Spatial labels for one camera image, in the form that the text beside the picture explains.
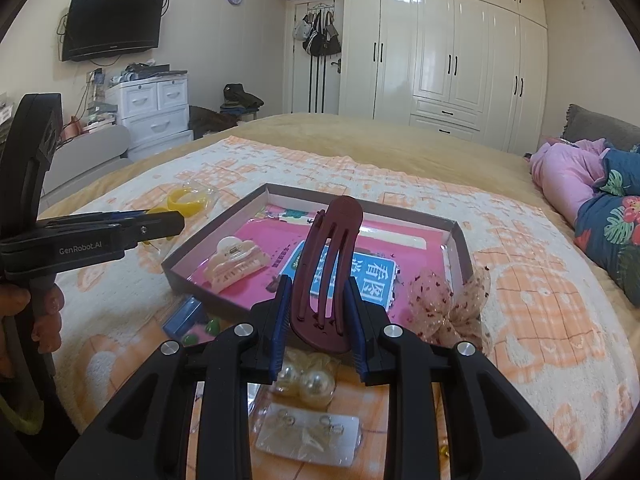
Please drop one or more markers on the white built-in wardrobe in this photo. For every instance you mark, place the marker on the white built-in wardrobe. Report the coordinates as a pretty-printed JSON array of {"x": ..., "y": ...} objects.
[{"x": 473, "y": 69}]

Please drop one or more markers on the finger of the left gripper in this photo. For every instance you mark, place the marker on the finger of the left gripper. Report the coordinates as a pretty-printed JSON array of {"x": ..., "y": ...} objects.
[
  {"x": 162, "y": 225},
  {"x": 100, "y": 220}
]

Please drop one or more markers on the cream hair claw clip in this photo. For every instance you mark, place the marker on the cream hair claw clip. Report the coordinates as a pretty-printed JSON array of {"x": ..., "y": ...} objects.
[{"x": 234, "y": 260}]

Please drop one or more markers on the grey cardboard tray box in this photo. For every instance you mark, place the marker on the grey cardboard tray box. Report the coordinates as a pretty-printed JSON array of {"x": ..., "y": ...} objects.
[{"x": 392, "y": 247}]

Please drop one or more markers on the white bedroom door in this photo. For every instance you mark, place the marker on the white bedroom door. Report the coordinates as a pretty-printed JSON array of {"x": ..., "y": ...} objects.
[{"x": 310, "y": 84}]

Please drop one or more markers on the dark red hair clip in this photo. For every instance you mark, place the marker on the dark red hair clip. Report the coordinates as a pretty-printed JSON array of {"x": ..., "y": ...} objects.
[{"x": 323, "y": 271}]

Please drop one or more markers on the grey headboard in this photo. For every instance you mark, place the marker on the grey headboard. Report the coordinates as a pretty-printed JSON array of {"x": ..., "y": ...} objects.
[{"x": 582, "y": 124}]

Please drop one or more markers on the pink quilt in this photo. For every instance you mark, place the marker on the pink quilt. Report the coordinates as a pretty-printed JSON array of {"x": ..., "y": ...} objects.
[{"x": 566, "y": 173}]

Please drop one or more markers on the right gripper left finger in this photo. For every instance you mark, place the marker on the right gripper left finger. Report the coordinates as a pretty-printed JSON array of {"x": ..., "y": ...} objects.
[{"x": 143, "y": 431}]

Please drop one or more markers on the hanging bags on door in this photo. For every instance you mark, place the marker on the hanging bags on door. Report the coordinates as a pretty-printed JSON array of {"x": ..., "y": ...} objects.
[{"x": 317, "y": 33}]

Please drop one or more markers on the dark clothes pile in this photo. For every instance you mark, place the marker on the dark clothes pile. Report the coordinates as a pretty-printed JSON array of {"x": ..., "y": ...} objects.
[{"x": 237, "y": 104}]

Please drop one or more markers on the beige dotted mesh bow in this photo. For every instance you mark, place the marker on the beige dotted mesh bow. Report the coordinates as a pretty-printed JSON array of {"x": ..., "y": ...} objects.
[{"x": 440, "y": 316}]

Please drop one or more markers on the tan bedspread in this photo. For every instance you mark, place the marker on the tan bedspread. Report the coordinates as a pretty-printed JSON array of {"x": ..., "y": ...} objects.
[{"x": 417, "y": 152}]

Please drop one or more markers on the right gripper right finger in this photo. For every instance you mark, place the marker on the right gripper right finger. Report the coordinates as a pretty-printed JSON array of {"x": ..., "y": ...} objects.
[{"x": 492, "y": 431}]

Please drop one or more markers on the blue box with green beads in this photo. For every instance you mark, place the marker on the blue box with green beads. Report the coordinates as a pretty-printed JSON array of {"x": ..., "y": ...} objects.
[{"x": 190, "y": 323}]

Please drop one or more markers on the black wall television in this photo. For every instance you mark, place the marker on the black wall television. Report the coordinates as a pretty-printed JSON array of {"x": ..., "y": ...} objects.
[{"x": 104, "y": 28}]

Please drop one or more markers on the bagged yellow bangles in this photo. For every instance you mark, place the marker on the bagged yellow bangles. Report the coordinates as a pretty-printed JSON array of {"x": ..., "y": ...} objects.
[{"x": 193, "y": 201}]

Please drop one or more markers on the blue floral quilt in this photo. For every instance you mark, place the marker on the blue floral quilt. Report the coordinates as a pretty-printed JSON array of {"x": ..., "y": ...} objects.
[{"x": 607, "y": 226}]

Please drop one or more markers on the bagged earrings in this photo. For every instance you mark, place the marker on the bagged earrings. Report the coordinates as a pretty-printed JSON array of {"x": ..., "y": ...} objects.
[{"x": 284, "y": 428}]

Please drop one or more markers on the white drawer chest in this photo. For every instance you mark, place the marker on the white drawer chest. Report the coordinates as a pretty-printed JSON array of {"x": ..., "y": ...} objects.
[{"x": 155, "y": 111}]

